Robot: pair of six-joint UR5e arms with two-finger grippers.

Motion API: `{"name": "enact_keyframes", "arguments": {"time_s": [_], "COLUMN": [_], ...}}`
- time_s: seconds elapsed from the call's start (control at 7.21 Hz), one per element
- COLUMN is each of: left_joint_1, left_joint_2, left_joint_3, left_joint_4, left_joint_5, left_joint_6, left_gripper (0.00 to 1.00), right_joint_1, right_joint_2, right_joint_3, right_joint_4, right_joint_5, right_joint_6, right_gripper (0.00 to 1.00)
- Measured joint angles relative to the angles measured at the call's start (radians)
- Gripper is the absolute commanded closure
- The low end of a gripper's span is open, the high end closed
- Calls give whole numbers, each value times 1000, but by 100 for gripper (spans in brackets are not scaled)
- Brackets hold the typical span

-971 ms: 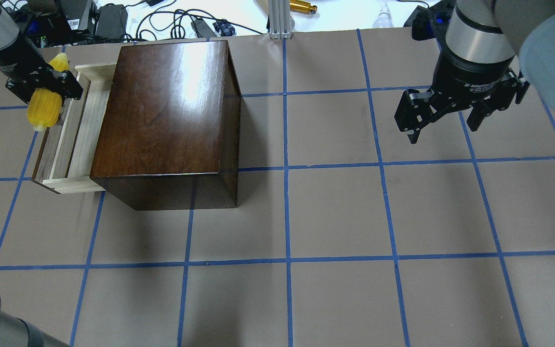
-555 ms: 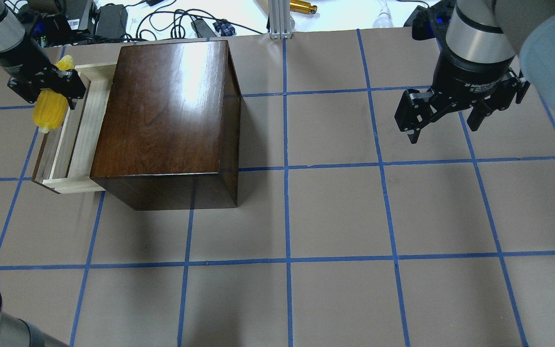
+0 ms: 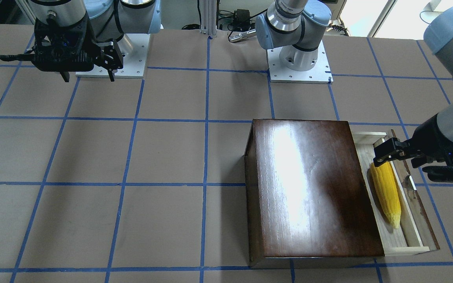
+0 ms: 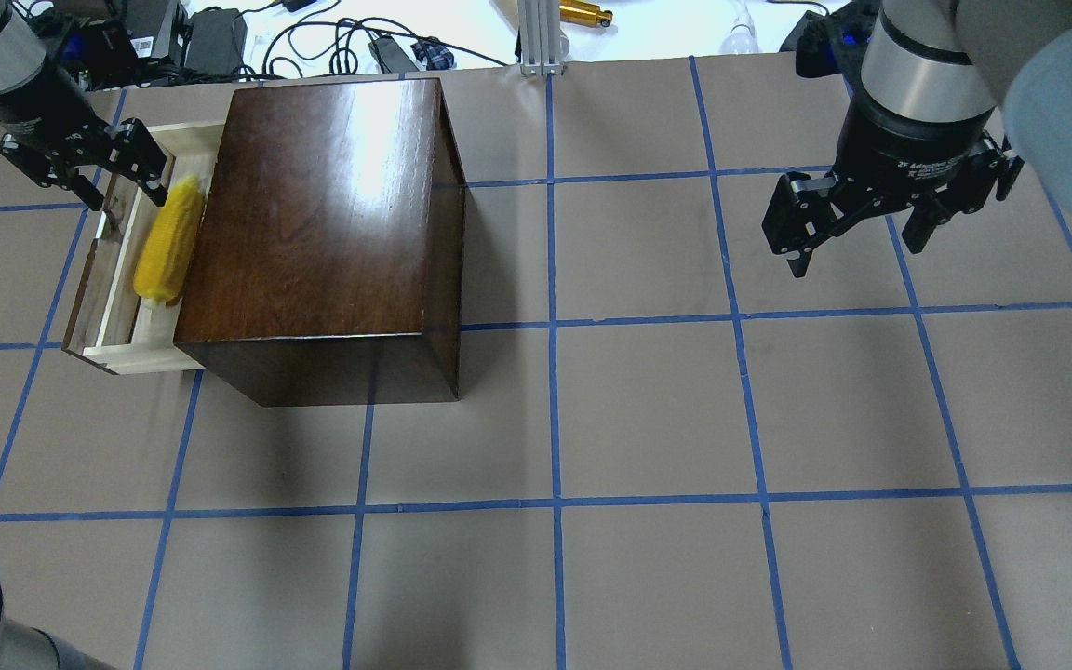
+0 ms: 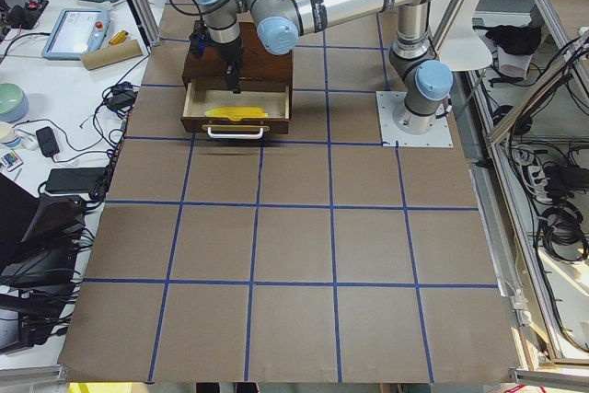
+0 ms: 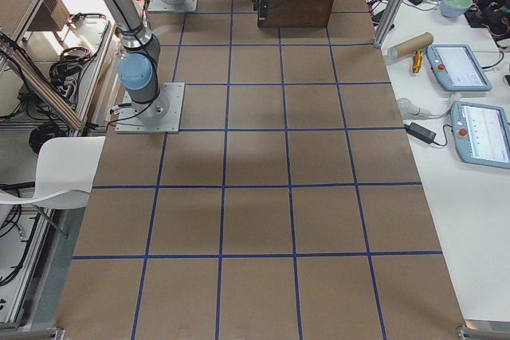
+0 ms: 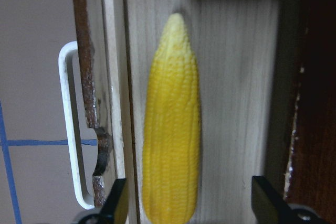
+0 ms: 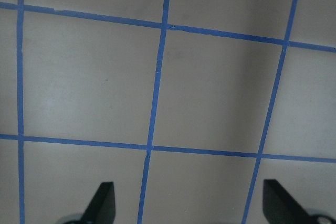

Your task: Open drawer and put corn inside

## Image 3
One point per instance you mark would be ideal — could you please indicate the dark wooden drawer cabinet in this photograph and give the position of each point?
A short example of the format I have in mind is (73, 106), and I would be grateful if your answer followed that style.
(307, 199)

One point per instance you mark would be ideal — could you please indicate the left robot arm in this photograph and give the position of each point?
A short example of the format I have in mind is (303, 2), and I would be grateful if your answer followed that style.
(300, 24)

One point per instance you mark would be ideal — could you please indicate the wooden drawer with white handle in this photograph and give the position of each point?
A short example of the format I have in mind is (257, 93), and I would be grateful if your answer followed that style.
(415, 235)

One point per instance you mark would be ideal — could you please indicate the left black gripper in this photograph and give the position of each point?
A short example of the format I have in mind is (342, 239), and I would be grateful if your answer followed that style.
(427, 138)

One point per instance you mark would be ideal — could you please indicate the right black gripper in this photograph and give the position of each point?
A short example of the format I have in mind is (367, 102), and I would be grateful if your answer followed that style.
(109, 56)

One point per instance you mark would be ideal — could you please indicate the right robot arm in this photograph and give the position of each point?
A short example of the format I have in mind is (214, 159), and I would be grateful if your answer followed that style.
(91, 38)

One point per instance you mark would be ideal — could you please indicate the yellow corn cob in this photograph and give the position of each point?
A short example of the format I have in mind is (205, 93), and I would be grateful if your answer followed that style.
(386, 188)

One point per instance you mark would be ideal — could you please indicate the aluminium frame post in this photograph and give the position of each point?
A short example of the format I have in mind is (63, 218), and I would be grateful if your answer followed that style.
(208, 17)

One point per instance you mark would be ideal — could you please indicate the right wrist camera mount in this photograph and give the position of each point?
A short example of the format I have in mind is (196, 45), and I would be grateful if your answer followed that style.
(59, 45)

